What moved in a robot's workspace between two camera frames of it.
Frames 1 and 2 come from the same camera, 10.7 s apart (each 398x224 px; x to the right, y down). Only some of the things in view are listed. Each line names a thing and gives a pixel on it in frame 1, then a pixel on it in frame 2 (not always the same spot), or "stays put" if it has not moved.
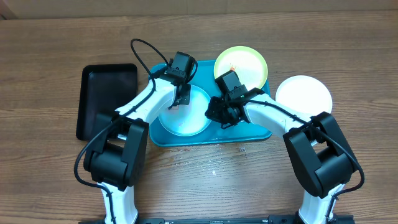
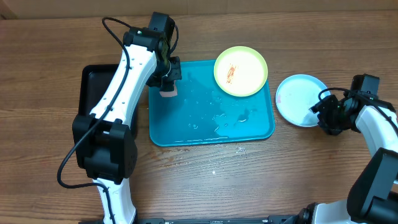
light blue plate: x=188 y=120 → x=295 y=95
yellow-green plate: x=249 y=63 stays put
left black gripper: x=186 y=101 → x=177 y=76
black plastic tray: x=103 y=88 stays put
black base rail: x=283 y=219 stays put
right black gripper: x=218 y=115 → x=324 y=108
